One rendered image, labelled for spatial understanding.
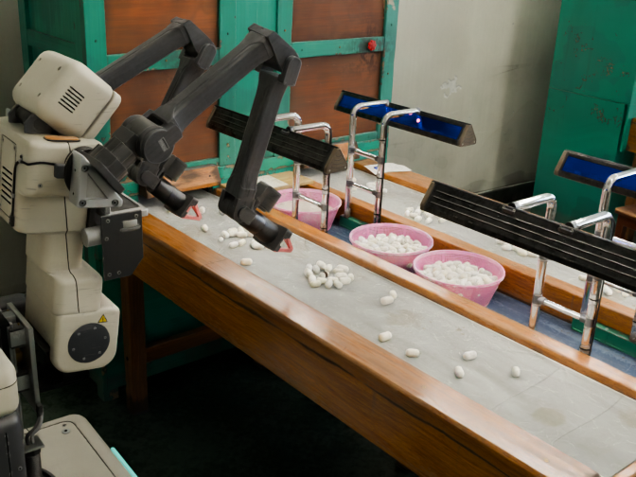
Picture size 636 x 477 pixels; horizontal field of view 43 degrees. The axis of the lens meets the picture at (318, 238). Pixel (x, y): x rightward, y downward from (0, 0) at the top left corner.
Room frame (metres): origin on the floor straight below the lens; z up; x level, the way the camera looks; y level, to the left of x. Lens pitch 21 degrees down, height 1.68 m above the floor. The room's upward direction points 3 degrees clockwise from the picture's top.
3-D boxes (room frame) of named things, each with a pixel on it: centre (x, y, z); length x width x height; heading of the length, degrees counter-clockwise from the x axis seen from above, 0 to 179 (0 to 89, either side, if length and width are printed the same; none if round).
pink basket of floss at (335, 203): (2.71, 0.06, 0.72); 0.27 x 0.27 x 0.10
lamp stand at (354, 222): (2.71, -0.21, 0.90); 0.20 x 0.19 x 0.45; 41
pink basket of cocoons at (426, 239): (2.38, -0.23, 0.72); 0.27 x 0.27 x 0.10
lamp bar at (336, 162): (2.40, 0.16, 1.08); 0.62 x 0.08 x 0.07; 41
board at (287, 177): (2.87, 0.20, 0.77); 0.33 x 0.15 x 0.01; 131
